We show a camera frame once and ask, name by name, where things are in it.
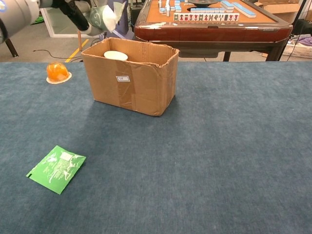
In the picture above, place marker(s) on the orange jelly cup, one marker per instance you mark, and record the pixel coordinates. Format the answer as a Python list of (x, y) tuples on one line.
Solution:
[(57, 72)]

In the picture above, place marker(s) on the white fern print paper cup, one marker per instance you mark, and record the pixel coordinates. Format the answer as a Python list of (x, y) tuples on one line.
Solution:
[(115, 55)]

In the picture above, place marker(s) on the blue-backed mahjong tile wall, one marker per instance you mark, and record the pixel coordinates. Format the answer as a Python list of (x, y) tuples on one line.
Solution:
[(227, 5), (245, 10), (207, 10)]

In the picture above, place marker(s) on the dark slanted table leg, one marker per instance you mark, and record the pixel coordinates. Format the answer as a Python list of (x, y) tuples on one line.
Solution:
[(12, 48)]

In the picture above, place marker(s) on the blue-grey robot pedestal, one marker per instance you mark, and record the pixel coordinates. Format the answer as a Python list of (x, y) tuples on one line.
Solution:
[(126, 30)]

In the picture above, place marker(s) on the white framed glass partition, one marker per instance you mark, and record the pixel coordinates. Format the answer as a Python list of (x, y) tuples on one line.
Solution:
[(63, 35)]

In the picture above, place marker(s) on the wooden pole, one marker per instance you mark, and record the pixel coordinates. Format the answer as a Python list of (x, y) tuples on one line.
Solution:
[(79, 41)]

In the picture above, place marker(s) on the face-up mahjong tile row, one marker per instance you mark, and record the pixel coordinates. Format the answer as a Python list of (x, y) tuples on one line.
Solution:
[(207, 17)]

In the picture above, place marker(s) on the green snack packet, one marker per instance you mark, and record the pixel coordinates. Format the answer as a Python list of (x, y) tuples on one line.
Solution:
[(56, 170)]

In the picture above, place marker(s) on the blue felt table cover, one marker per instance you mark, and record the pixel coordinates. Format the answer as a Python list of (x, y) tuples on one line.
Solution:
[(195, 170)]

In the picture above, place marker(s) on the brown cardboard box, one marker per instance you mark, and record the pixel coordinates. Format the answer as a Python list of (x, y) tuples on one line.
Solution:
[(146, 92)]

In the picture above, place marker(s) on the purple cloth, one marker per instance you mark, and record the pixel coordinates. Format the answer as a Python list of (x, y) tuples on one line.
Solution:
[(306, 40)]

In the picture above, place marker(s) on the dark round dice dome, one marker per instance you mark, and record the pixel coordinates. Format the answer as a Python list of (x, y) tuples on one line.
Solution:
[(201, 2)]

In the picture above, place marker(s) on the brown mahjong table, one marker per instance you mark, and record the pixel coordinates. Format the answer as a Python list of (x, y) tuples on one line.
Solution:
[(207, 33)]

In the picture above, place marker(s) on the white plastic basket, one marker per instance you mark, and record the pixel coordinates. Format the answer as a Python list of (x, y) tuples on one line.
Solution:
[(298, 50)]

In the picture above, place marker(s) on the pale green packet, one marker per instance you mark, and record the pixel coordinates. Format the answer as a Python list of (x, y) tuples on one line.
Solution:
[(109, 18)]

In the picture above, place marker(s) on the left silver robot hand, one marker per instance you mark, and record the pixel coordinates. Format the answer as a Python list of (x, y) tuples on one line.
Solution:
[(75, 17)]

